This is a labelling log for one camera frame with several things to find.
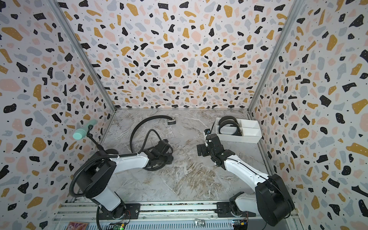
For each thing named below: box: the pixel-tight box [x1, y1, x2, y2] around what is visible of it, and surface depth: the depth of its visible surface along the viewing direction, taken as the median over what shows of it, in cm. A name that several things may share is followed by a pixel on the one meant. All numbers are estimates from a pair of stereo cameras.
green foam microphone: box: [72, 119, 98, 140], surface depth 66 cm
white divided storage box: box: [215, 117, 263, 144], surface depth 106 cm
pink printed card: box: [66, 221, 89, 230], surface depth 69 cm
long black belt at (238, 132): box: [218, 120, 243, 137], surface depth 102 cm
